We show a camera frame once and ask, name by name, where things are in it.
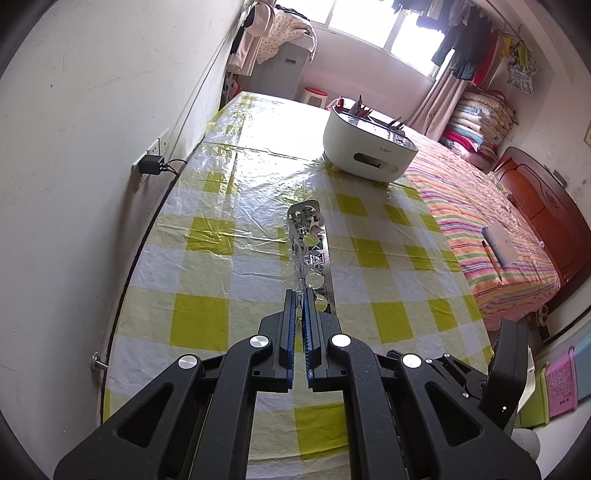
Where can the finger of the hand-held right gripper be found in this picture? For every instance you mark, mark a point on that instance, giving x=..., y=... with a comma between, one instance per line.
x=468, y=392
x=457, y=368

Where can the white wall socket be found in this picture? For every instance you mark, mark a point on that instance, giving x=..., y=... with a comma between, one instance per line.
x=159, y=141

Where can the person's grey clothing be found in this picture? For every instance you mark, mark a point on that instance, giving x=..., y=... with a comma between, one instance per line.
x=526, y=443

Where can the white dotted cloth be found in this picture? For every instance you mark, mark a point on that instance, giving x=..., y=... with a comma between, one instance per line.
x=286, y=27

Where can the row of hanging clothes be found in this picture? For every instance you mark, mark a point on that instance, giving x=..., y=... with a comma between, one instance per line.
x=461, y=46

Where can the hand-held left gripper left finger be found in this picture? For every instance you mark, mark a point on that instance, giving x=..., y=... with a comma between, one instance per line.
x=288, y=332

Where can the bunch of pens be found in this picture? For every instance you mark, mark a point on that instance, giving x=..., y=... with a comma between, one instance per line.
x=358, y=110

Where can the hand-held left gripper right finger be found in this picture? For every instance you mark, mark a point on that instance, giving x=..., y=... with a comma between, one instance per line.
x=310, y=332

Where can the metal wall knob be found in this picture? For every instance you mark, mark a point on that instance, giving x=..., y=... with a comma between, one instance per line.
x=95, y=360

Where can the silver pill blister pack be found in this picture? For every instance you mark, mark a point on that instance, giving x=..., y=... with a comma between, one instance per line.
x=307, y=240

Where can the white desktop organizer box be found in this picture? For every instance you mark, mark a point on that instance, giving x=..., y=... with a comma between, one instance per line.
x=364, y=152

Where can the small dark box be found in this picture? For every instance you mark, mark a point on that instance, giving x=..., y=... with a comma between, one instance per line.
x=558, y=177

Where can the beige curtain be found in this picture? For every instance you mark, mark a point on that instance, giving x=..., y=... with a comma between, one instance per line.
x=438, y=101

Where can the yellow checkered tablecloth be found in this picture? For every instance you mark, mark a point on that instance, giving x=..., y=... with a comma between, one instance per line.
x=207, y=277

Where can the stack of folded quilts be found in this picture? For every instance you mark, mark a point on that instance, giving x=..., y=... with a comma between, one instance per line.
x=475, y=124

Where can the pale hanging garment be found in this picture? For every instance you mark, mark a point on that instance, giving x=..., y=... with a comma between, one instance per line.
x=251, y=41

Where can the bed with striped sheet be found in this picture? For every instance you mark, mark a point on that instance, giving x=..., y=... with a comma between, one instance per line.
x=461, y=221

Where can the floral hanging bag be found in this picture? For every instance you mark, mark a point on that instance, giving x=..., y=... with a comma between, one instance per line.
x=521, y=74

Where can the window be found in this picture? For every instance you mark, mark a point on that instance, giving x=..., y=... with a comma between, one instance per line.
x=360, y=23

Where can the black charger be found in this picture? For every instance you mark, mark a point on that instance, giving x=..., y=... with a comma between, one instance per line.
x=152, y=165

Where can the blue white pencil case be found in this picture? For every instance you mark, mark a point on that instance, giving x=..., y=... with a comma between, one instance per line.
x=498, y=244

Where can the yellow pencil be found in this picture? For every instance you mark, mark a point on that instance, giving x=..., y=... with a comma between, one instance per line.
x=490, y=257

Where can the green plastic item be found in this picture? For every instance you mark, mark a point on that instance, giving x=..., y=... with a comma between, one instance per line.
x=538, y=408

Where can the red plastic stool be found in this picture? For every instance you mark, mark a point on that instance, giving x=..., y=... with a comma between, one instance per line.
x=315, y=92

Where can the white air cooler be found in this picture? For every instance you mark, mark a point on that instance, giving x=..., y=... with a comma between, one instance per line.
x=281, y=69

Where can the wooden bed headboard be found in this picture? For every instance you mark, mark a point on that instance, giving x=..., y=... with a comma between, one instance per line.
x=540, y=203

